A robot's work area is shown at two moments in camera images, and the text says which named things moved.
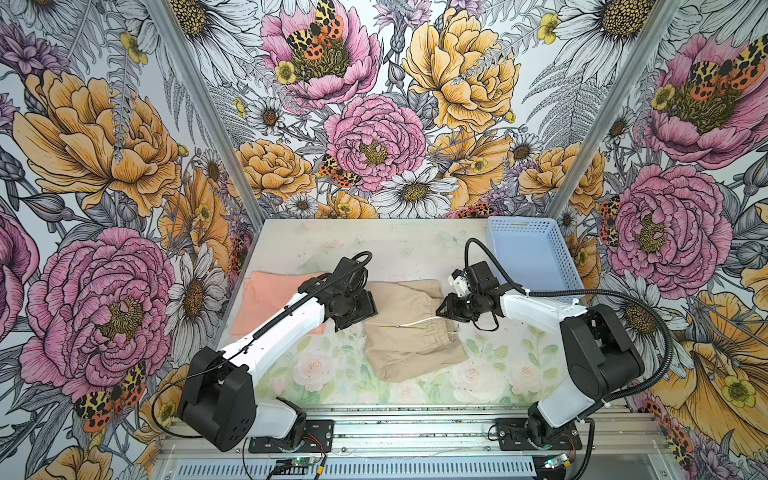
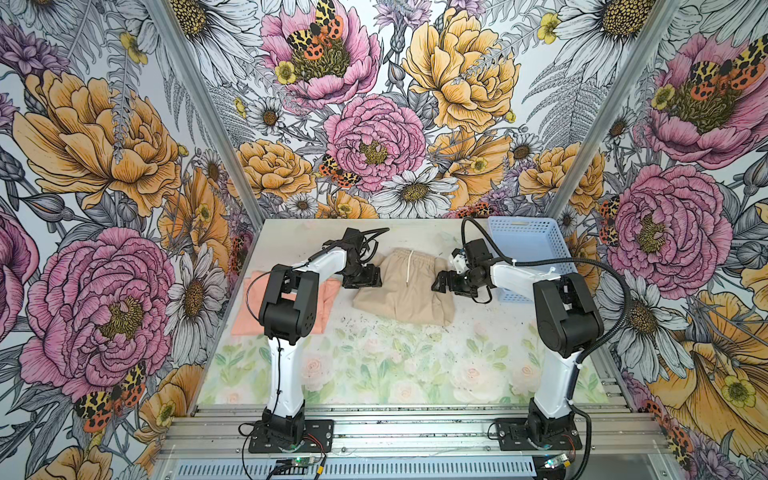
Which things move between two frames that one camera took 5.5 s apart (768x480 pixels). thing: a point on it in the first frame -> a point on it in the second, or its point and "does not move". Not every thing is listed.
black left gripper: [367, 310] -> [371, 279]
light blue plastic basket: [534, 252] does not move
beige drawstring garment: [404, 336] -> [406, 291]
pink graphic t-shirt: [263, 295] does not move
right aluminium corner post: [636, 58] does not move
